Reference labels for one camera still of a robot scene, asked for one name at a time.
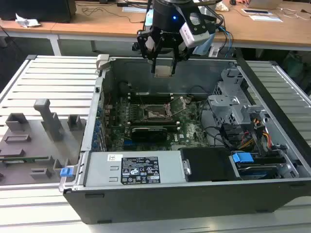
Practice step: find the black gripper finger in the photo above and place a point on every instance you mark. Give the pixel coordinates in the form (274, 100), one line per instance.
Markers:
(181, 52)
(147, 46)

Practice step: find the CPU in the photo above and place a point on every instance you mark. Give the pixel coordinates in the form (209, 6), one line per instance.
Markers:
(164, 71)

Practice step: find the metal locking lever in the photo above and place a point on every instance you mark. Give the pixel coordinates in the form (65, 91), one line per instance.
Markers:
(141, 99)

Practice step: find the black RAM slot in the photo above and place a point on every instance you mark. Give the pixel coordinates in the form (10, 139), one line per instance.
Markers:
(150, 123)
(145, 99)
(174, 128)
(145, 94)

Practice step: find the CPU socket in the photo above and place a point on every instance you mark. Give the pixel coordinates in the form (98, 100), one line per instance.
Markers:
(155, 113)

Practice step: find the white power adaptor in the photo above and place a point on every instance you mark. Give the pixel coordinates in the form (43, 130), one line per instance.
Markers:
(213, 52)

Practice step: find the blue edged paper sheet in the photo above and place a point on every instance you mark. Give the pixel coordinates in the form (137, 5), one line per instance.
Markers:
(134, 9)

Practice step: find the grey case latch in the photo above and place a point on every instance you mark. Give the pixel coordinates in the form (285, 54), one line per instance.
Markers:
(102, 60)

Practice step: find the wooden desk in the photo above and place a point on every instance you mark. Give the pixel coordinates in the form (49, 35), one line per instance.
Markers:
(97, 26)

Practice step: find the crumpled tan cloth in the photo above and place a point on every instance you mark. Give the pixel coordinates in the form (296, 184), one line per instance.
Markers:
(223, 6)

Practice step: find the metal drive cage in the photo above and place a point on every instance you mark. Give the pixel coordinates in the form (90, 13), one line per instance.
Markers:
(226, 104)

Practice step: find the black computer mouse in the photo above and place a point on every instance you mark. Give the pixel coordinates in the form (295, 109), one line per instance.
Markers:
(232, 2)

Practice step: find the green motherboard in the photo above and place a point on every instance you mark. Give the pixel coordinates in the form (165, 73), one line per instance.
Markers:
(192, 131)

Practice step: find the flat tablet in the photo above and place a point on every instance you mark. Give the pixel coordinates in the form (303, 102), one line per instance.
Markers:
(255, 11)

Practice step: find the black graphics card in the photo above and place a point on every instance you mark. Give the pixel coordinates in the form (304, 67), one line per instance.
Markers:
(149, 134)

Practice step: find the white paper sheet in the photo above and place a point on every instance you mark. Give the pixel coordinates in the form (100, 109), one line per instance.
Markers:
(266, 18)

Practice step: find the silver laptop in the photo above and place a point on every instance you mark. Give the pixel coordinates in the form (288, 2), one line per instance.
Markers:
(264, 3)

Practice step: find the black plastic shroud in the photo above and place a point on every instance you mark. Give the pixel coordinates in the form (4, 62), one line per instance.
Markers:
(206, 162)

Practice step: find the black box on desk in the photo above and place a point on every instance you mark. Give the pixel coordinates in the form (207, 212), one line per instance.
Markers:
(36, 9)

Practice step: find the crumpled white paper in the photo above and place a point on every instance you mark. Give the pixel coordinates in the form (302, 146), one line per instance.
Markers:
(26, 22)

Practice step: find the hard disk in blue carrier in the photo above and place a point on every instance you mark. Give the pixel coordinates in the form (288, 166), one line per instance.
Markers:
(243, 159)

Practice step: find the grey power supply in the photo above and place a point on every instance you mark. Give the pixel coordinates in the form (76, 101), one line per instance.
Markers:
(102, 170)

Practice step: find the blue case latch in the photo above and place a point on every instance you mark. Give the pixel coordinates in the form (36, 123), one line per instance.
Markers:
(66, 171)

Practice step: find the black PC case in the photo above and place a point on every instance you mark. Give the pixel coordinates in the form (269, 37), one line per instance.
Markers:
(170, 201)

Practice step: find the grey parts rack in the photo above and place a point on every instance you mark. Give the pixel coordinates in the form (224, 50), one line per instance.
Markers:
(36, 150)

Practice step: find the green RAM stick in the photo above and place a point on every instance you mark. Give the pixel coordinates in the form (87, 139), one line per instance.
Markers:
(31, 159)

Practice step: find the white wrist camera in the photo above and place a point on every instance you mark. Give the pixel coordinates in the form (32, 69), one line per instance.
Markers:
(194, 32)

